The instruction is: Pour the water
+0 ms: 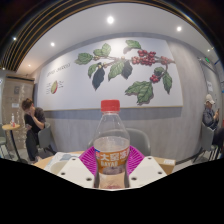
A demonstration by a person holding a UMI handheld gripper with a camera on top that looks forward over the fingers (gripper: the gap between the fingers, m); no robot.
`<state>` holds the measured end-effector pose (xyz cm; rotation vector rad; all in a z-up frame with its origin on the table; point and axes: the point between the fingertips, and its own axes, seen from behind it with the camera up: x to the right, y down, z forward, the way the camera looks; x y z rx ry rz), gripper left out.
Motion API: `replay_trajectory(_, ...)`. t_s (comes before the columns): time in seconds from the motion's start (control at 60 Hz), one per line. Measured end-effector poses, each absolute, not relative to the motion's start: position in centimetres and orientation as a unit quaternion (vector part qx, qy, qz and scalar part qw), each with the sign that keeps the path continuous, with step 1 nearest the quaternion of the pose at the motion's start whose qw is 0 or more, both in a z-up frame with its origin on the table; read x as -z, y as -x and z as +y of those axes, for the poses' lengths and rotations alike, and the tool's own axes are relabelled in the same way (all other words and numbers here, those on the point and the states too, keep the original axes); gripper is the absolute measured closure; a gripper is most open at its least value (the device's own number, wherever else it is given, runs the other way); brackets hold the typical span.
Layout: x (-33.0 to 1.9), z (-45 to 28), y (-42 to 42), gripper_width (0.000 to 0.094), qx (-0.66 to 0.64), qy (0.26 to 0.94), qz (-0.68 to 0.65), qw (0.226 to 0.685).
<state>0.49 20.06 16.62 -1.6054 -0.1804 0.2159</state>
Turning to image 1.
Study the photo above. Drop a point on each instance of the green exit sign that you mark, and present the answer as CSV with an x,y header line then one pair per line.
x,y
207,60

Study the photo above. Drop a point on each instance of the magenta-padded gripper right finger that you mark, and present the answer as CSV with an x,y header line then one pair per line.
x,y
146,171

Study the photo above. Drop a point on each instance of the coffee plant wall picture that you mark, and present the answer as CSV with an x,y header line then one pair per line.
x,y
73,76

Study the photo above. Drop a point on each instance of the small round wooden table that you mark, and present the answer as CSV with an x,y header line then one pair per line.
x,y
10,127

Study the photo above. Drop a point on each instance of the small clear bottle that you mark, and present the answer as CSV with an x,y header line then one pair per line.
x,y
13,120

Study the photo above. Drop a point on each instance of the small cardboard box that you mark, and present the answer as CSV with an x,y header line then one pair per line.
x,y
166,164

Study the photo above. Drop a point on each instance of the clear red-capped drink bottle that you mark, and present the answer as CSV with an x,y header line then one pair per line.
x,y
111,143

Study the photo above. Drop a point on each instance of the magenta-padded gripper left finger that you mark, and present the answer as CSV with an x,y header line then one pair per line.
x,y
76,172

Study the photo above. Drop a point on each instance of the person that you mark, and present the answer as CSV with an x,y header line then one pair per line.
x,y
209,116
32,123

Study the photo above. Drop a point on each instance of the round ceiling lights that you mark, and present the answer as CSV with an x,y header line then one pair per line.
x,y
110,19

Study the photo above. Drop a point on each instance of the grey upholstered chair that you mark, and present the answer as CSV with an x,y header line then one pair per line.
x,y
140,141

